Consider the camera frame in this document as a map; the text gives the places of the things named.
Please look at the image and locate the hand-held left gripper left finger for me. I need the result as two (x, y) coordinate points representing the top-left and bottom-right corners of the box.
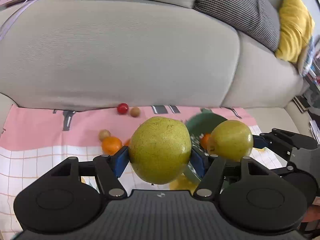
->
(44, 146), (130, 199)

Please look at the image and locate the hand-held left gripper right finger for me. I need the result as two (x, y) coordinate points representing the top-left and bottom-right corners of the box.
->
(190, 147), (273, 198)

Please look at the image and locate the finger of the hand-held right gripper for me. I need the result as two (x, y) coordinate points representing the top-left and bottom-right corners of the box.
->
(222, 160), (296, 181)
(252, 128), (319, 166)

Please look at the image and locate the yellow-green pear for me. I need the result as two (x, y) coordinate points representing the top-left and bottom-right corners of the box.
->
(207, 120), (254, 162)

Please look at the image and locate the green plastic bowl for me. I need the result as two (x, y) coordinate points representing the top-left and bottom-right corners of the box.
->
(184, 108), (229, 184)

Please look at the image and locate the large green pear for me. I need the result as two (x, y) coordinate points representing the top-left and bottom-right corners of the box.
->
(128, 117), (192, 185)

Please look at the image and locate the red cherry tomato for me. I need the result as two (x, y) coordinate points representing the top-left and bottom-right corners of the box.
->
(117, 102), (129, 115)

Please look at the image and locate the pink printed picnic mat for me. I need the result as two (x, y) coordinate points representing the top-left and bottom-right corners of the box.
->
(0, 104), (295, 233)

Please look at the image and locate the stack of magazines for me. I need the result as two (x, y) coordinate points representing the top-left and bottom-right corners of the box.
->
(292, 37), (320, 141)

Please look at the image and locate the beige fabric sofa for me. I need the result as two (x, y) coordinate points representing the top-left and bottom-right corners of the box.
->
(0, 0), (316, 230)

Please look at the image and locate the yellow cushion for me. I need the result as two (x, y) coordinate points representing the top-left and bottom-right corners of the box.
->
(275, 0), (316, 64)

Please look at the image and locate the grey checked cushion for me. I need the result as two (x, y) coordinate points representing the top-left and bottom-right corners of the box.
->
(193, 0), (281, 53)

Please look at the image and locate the lilac ribbon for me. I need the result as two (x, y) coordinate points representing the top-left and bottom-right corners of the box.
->
(0, 0), (46, 41)

